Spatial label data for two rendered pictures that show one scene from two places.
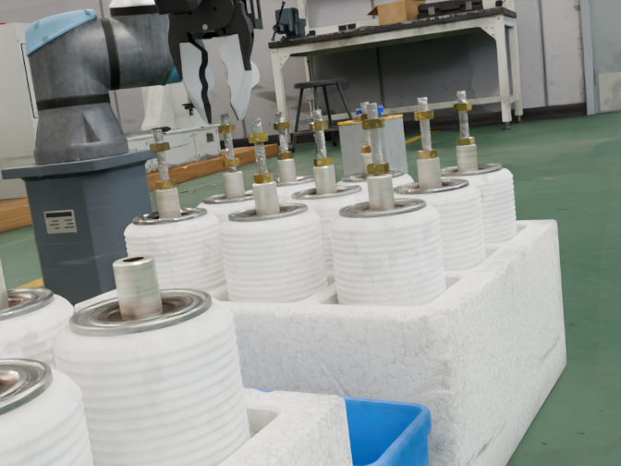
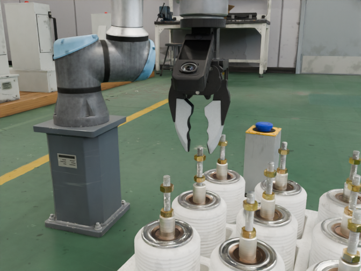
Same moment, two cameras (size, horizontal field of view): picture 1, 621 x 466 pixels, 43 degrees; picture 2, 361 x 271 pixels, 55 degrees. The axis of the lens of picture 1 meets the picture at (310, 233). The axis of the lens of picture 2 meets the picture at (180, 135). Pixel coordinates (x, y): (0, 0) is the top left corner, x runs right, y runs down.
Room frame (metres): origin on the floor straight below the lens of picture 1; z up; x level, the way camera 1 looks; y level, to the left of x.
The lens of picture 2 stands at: (0.36, 0.15, 0.52)
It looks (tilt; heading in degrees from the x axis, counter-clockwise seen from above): 16 degrees down; 356
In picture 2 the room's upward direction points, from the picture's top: straight up
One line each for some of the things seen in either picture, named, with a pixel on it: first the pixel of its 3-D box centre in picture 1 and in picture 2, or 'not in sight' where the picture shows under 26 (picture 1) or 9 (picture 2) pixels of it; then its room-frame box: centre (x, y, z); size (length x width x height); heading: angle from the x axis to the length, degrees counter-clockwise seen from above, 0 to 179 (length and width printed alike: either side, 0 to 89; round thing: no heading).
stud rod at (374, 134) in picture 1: (375, 147); (353, 241); (0.68, -0.06, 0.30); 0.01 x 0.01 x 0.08
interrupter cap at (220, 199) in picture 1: (236, 198); (199, 200); (0.90, 0.08, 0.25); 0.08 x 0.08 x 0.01
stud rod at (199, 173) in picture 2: (228, 147); (199, 169); (0.90, 0.08, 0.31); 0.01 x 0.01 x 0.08
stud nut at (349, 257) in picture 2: (378, 167); (351, 255); (0.68, -0.06, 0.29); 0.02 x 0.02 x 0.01; 64
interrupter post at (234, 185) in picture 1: (234, 187); (199, 193); (0.90, 0.08, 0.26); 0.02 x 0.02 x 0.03
